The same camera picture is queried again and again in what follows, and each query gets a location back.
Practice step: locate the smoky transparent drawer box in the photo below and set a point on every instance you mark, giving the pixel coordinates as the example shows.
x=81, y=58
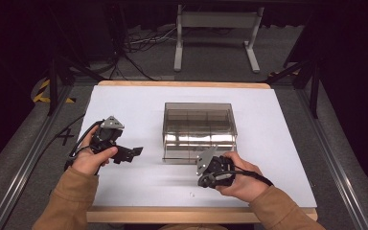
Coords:
x=198, y=119

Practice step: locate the black tripod stand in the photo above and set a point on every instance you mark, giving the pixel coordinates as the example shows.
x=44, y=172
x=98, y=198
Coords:
x=53, y=83

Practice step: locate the person's left hand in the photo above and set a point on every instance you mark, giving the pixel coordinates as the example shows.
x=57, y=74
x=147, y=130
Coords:
x=87, y=161

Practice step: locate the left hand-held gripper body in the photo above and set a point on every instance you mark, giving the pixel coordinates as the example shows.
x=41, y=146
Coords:
x=107, y=137

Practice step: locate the person's right hand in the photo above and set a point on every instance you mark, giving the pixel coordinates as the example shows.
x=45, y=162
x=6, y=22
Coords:
x=246, y=185

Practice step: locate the black metal stand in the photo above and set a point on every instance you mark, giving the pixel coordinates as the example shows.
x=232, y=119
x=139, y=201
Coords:
x=315, y=89

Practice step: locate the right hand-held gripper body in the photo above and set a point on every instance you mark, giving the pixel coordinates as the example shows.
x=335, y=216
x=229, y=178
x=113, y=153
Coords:
x=215, y=172

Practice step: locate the aluminium floor rail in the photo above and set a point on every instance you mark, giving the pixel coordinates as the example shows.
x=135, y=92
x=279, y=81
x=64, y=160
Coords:
x=28, y=159
x=332, y=159

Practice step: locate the tiny white piece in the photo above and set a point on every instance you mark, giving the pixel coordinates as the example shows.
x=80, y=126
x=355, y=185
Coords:
x=191, y=194

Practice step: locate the white table cover sheet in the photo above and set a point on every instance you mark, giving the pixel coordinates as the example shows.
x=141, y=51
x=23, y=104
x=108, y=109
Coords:
x=159, y=185

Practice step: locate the white metal stand frame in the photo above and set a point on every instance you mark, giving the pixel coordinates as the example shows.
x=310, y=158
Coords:
x=217, y=19

